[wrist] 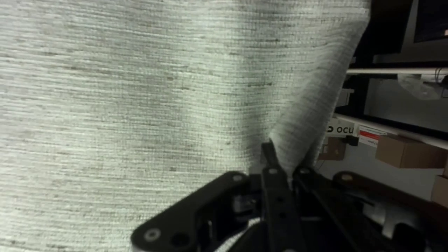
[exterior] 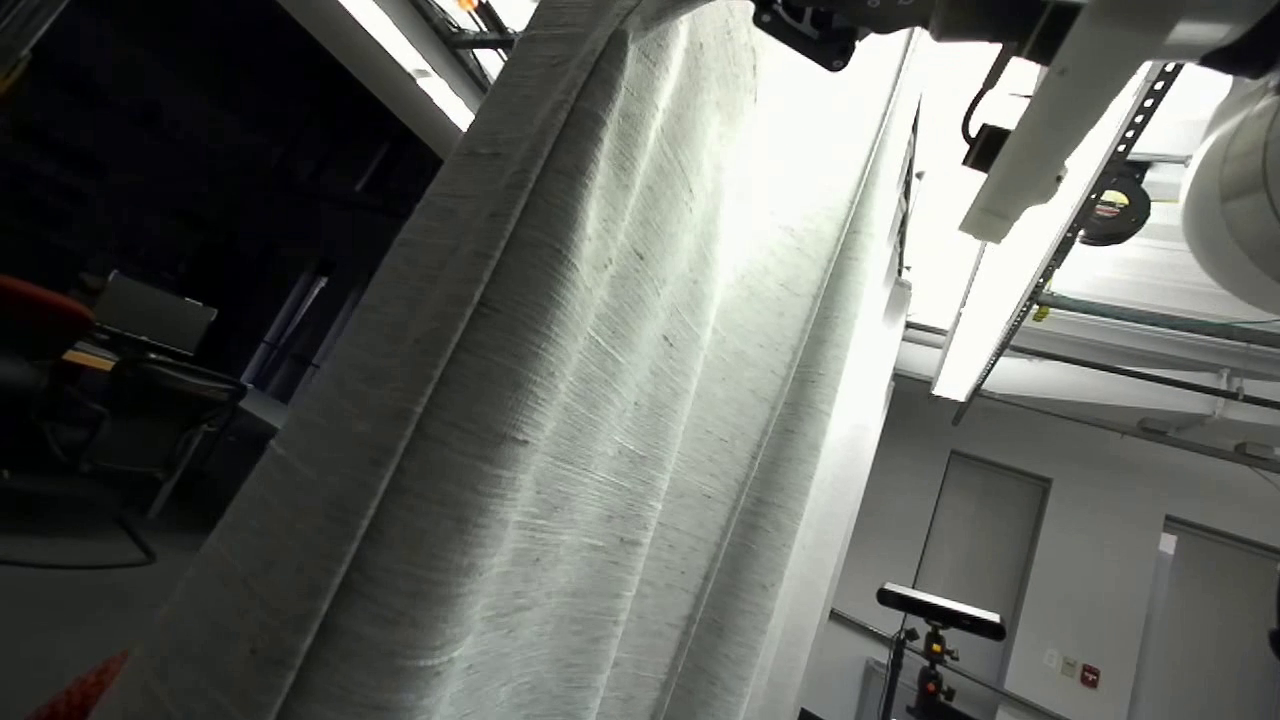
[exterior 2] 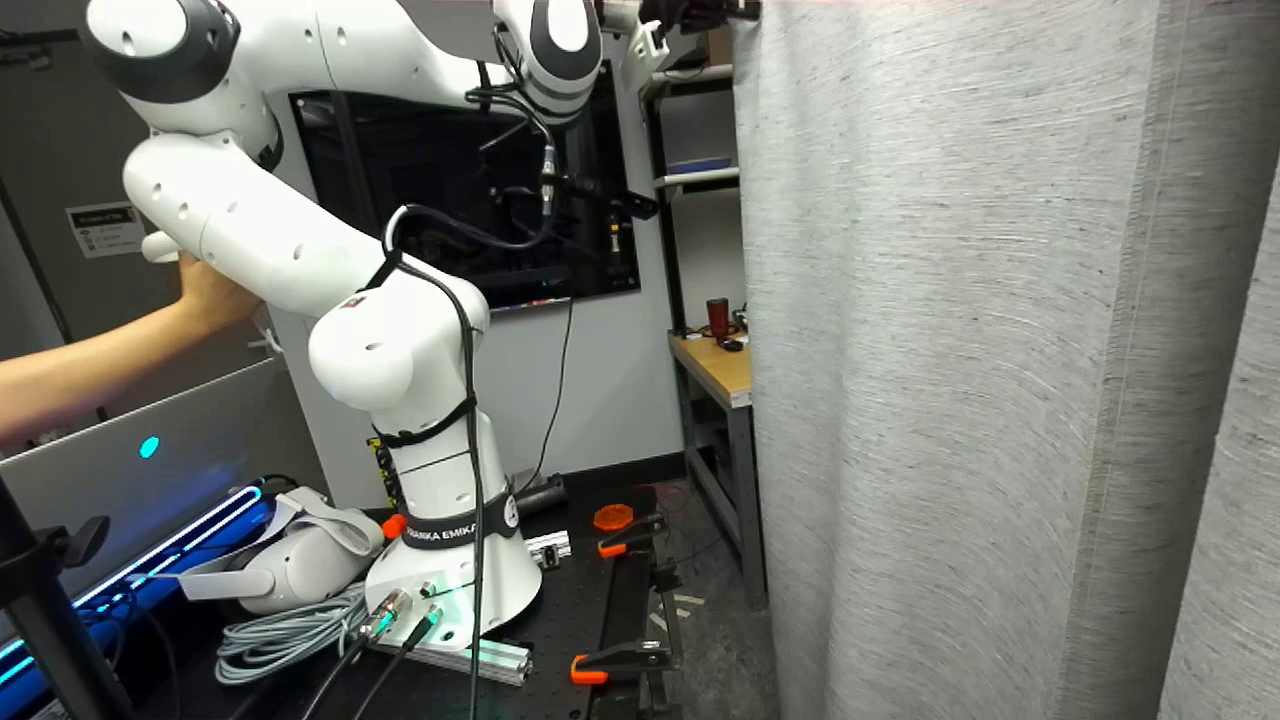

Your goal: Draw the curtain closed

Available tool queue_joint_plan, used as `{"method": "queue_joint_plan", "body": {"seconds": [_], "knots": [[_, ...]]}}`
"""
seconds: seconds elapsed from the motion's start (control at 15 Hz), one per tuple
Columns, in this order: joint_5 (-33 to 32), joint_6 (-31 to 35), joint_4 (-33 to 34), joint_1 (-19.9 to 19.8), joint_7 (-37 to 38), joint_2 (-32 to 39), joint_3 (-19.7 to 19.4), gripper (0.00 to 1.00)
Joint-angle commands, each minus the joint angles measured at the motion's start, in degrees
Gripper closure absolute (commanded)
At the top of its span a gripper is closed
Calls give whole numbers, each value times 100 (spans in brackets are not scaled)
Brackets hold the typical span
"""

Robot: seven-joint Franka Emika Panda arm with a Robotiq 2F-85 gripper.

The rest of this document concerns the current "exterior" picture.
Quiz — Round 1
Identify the red black camera tripod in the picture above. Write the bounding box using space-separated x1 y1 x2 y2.
906 619 965 720

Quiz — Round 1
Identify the white ceiling light panel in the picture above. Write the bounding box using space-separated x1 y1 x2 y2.
929 0 1171 407

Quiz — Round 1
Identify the black ceiling crossbar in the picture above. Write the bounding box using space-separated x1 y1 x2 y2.
445 25 519 56

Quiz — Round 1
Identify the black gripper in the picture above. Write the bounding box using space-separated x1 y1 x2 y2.
748 0 865 76

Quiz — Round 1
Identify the long ceiling light strip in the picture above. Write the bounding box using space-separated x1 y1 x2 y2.
334 0 488 134

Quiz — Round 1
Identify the red office chair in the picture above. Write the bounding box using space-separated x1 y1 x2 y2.
0 271 102 356

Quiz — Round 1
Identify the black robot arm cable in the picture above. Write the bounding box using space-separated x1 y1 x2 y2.
960 53 1027 176

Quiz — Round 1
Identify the grey door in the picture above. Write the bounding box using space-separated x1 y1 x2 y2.
873 447 1053 720
1128 515 1280 720

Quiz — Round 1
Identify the grey white curtain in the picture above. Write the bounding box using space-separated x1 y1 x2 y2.
97 0 925 720

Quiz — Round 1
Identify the grey ceiling pipe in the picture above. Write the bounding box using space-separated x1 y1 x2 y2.
1034 289 1280 356

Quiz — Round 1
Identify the black perforated ceiling rail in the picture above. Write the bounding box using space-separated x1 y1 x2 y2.
1027 56 1193 322

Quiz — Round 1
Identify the dark desk monitor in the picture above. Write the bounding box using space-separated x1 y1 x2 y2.
91 268 223 361

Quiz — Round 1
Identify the black stereo camera bar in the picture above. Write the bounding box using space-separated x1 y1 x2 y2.
873 578 1011 642

